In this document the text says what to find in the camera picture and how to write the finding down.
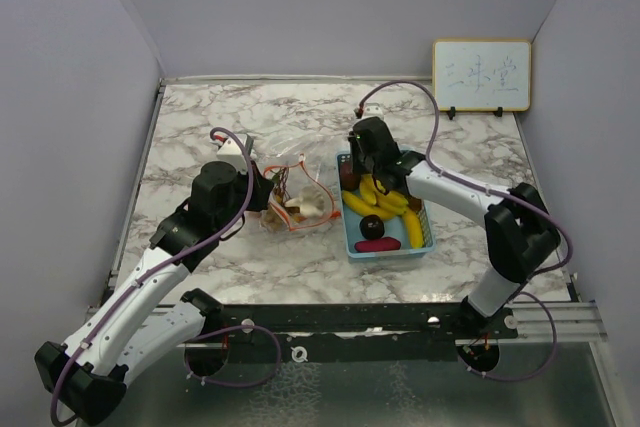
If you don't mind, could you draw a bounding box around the brown longan bunch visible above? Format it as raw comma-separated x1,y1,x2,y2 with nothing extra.
260,165,302,233

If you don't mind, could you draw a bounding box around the clear zip top bag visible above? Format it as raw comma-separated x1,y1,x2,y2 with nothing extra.
258,133,341,237

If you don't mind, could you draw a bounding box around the white mushroom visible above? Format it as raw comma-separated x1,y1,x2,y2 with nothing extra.
284,186,325,218

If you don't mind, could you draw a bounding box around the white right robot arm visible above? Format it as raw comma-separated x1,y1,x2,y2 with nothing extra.
348,117,561,338

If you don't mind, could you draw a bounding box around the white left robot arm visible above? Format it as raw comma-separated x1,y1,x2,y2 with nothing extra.
35,161,273,426

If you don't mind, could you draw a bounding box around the red apple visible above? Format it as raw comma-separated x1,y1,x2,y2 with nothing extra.
339,161,361,192

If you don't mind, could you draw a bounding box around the yellow banana bunch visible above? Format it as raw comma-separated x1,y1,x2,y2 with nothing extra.
341,174,409,221

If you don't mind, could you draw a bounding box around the dark purple mangosteen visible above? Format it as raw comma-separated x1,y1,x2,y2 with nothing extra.
359,214,385,240

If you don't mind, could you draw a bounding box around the light blue plastic basket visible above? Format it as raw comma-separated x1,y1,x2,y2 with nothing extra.
334,148,437,266

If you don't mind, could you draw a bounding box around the single yellow banana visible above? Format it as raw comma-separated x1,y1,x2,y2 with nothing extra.
402,209,425,249

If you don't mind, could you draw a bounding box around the magenta sweet potato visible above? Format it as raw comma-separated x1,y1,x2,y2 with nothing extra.
354,237,402,253

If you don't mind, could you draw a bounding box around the small framed whiteboard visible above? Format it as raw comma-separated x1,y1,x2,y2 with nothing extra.
432,39,532,117

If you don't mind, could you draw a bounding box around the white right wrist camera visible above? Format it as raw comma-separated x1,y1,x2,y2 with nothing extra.
355,103,384,120

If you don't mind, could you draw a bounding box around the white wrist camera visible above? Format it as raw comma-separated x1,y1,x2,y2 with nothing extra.
214,134,254,170
355,103,384,120

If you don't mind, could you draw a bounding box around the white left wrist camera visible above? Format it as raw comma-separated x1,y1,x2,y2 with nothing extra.
214,134,254,170

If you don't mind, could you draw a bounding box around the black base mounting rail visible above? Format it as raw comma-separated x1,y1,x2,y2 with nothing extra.
202,303,518,363

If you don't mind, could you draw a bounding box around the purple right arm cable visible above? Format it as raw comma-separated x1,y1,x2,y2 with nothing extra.
355,80,574,381

